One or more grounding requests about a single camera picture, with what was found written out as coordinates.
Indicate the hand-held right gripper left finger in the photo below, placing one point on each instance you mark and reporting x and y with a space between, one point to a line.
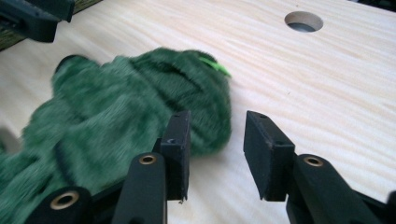
177 155

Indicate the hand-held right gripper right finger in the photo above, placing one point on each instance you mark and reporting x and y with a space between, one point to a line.
267 161

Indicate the dark green fuzzy cloth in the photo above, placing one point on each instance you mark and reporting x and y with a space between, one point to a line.
109 109

